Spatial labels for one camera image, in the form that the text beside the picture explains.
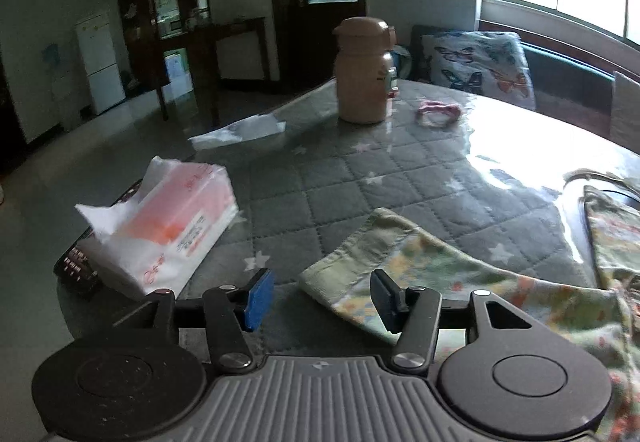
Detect colourful printed child's garment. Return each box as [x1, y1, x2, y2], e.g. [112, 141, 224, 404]
[297, 168, 640, 442]

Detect pink tissue pack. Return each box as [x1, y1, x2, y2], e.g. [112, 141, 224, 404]
[75, 156, 239, 299]

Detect black calculator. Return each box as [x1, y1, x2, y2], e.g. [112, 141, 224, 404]
[53, 179, 147, 296]

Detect loose white tissue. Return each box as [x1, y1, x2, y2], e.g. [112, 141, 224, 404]
[189, 114, 286, 151]

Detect pink hair scrunchie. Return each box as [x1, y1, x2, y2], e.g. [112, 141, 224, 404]
[416, 100, 462, 128]

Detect pink cartoon water bottle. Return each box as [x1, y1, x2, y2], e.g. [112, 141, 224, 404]
[333, 17, 398, 125]

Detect butterfly print pillow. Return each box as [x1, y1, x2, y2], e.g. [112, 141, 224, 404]
[421, 32, 537, 111]

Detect teal bench sofa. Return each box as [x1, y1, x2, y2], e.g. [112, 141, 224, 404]
[409, 24, 615, 139]

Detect dark wooden side table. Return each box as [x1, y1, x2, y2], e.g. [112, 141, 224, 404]
[160, 17, 272, 127]

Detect plain white cushion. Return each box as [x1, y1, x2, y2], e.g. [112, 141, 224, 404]
[608, 72, 640, 154]

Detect white refrigerator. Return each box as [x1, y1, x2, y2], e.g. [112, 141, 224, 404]
[76, 12, 126, 115]

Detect dark wooden display cabinet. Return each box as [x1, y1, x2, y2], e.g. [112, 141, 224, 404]
[114, 0, 214, 99]

